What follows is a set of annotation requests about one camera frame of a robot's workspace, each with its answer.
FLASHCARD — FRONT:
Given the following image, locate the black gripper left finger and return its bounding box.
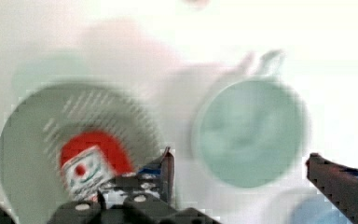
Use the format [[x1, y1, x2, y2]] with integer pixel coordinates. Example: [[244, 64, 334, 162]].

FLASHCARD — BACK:
[[97, 147, 174, 205]]

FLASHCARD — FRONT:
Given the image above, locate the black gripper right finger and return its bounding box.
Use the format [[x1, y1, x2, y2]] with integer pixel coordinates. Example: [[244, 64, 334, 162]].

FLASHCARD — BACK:
[[306, 153, 358, 224]]

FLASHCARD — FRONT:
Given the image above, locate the red plush ketchup bottle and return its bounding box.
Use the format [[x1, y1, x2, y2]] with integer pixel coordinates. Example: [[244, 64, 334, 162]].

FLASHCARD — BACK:
[[60, 131, 134, 201]]

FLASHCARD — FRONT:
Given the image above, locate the green oval strainer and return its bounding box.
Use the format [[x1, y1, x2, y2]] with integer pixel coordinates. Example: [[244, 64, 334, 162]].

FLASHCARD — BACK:
[[0, 82, 161, 224]]

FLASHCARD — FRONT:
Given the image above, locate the blue cup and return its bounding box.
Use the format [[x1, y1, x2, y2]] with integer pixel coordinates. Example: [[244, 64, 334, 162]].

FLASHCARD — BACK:
[[289, 194, 352, 224]]

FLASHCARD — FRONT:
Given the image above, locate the green metal cup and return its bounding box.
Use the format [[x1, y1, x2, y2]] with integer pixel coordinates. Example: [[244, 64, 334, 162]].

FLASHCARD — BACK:
[[191, 49, 308, 189]]

